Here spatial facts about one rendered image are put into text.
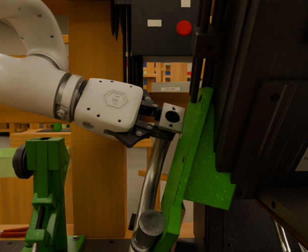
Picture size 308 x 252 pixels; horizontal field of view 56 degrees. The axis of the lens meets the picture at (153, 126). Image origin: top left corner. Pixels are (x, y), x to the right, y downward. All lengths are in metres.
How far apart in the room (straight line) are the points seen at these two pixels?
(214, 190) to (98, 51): 0.49
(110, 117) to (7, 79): 0.17
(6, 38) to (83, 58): 10.54
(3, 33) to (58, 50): 10.78
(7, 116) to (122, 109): 0.51
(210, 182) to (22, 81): 0.33
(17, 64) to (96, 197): 0.43
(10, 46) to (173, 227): 10.94
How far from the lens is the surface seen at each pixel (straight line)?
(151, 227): 0.42
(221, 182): 0.43
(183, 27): 0.67
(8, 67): 0.53
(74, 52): 0.79
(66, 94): 0.49
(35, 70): 0.52
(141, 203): 0.55
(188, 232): 0.88
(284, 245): 0.45
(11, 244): 0.84
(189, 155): 0.40
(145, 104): 0.52
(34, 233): 0.65
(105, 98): 0.50
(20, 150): 0.67
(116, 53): 0.77
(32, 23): 0.56
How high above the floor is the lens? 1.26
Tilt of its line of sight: 6 degrees down
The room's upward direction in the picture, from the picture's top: straight up
